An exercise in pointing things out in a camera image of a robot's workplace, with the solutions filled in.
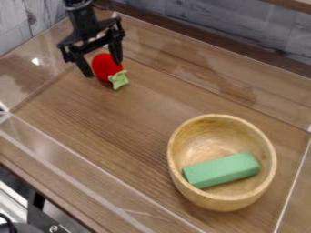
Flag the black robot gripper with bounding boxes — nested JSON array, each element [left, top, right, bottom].
[[58, 16, 126, 77]]

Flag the red plush fruit green stem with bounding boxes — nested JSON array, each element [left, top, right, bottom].
[[91, 53, 128, 90]]

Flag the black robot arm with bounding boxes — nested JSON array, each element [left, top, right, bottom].
[[58, 0, 126, 77]]

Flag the wooden bowl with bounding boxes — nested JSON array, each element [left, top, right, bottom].
[[167, 114, 278, 212]]

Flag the green rectangular block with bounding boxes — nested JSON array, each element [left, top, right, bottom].
[[183, 152, 261, 189]]

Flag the clear acrylic enclosure walls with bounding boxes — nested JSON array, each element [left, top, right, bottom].
[[0, 17, 311, 233]]

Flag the black metal table frame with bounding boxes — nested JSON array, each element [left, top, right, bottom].
[[27, 189, 79, 233]]

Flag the black cable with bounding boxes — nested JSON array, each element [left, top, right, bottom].
[[0, 212, 20, 233]]

